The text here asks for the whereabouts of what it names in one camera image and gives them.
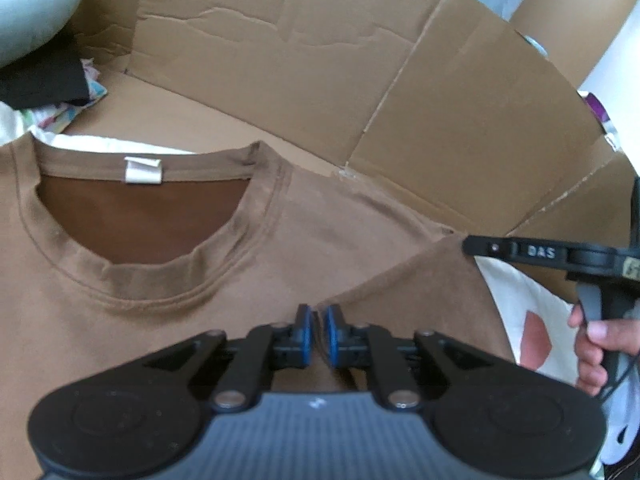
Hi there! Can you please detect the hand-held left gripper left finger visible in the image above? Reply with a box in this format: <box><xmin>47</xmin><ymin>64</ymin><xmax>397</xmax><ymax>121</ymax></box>
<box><xmin>140</xmin><ymin>304</ymin><xmax>316</xmax><ymax>411</ymax></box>

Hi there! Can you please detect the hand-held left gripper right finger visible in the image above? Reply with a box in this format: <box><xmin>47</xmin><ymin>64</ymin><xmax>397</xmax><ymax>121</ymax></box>
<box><xmin>322</xmin><ymin>304</ymin><xmax>496</xmax><ymax>411</ymax></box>

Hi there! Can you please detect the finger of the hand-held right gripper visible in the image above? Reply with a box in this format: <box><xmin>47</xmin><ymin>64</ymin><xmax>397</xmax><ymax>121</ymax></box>
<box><xmin>462</xmin><ymin>234</ymin><xmax>569</xmax><ymax>269</ymax></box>

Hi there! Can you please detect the brown printed t-shirt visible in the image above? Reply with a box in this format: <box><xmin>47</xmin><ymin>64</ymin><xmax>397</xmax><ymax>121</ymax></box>
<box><xmin>0</xmin><ymin>137</ymin><xmax>518</xmax><ymax>480</ymax></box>

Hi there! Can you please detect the person's right hand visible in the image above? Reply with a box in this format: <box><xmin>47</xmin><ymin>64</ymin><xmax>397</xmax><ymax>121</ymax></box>
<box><xmin>570</xmin><ymin>305</ymin><xmax>640</xmax><ymax>397</ymax></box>

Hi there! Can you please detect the white blanket with coloured shapes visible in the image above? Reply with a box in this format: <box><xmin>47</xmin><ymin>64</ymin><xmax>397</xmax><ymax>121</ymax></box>
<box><xmin>0</xmin><ymin>102</ymin><xmax>640</xmax><ymax>480</ymax></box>

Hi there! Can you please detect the colourful plastic wrapper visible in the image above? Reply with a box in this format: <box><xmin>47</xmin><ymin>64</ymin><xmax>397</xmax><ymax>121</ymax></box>
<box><xmin>580</xmin><ymin>90</ymin><xmax>621</xmax><ymax>153</ymax></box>

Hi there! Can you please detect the brown cardboard sheet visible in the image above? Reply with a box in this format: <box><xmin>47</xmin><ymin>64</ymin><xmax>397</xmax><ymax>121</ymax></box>
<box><xmin>65</xmin><ymin>0</ymin><xmax>640</xmax><ymax>301</ymax></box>

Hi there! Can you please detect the black cloth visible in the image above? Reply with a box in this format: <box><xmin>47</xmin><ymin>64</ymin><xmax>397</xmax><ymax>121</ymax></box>
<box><xmin>0</xmin><ymin>50</ymin><xmax>93</xmax><ymax>111</ymax></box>

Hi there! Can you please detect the light blue curved pillow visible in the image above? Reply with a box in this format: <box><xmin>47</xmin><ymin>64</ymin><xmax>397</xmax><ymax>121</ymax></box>
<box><xmin>0</xmin><ymin>0</ymin><xmax>85</xmax><ymax>68</ymax></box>

